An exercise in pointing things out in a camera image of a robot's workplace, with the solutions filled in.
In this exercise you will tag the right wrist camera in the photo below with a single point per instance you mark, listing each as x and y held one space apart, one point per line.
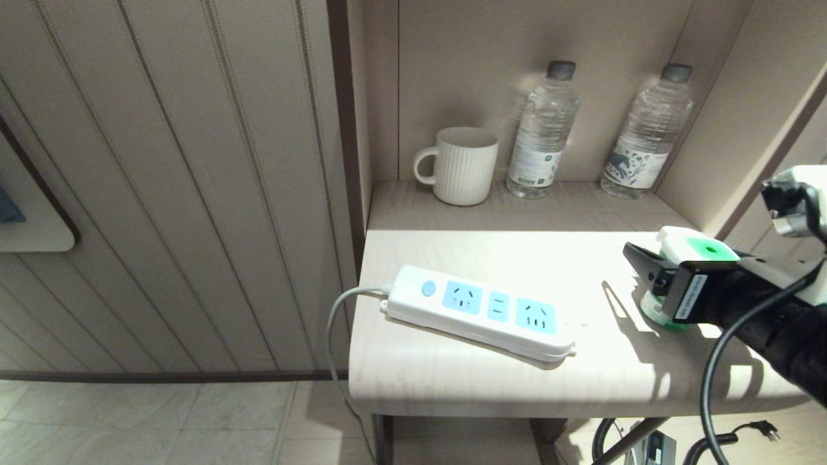
801 181

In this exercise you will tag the white green mosquito repellent device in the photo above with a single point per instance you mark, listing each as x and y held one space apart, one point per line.
698 244

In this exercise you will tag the white panel brown rim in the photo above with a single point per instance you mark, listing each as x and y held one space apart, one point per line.
39 223

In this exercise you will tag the white blue power strip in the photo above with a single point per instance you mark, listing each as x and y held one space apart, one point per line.
491 316

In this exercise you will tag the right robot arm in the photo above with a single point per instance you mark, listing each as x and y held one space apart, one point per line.
798 345

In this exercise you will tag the clear water bottle blue print label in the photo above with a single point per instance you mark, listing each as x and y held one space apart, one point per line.
646 139

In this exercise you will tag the clear water bottle white label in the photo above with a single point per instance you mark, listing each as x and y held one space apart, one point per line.
539 139

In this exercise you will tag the white ribbed mug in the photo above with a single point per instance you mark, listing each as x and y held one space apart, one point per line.
465 168

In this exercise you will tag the light wooden bedside table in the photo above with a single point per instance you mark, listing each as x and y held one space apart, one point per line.
465 387

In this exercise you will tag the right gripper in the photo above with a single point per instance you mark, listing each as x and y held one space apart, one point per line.
723 300

